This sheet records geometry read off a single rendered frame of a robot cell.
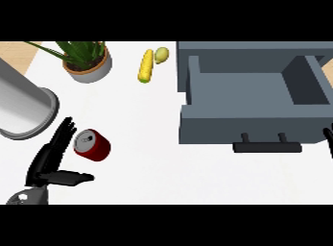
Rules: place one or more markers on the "large white cylinder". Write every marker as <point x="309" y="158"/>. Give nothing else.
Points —
<point x="12" y="99"/>

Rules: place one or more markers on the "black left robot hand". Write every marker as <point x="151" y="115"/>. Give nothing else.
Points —
<point x="46" y="160"/>

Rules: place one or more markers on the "yellow corn cob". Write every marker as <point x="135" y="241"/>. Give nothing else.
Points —
<point x="146" y="67"/>

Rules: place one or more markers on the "grey open drawer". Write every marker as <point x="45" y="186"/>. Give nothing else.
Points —
<point x="258" y="88"/>

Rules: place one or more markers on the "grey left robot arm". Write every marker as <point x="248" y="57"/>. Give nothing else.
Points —
<point x="29" y="196"/>

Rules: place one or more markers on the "red soda can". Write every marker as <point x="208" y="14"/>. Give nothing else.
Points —
<point x="93" y="145"/>

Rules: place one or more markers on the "potted green plant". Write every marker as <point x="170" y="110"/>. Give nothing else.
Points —
<point x="85" y="61"/>

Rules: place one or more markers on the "grey drawer front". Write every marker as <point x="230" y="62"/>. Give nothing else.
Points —
<point x="263" y="125"/>

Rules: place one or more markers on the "yellow-green lemon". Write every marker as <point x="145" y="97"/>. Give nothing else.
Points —
<point x="161" y="55"/>

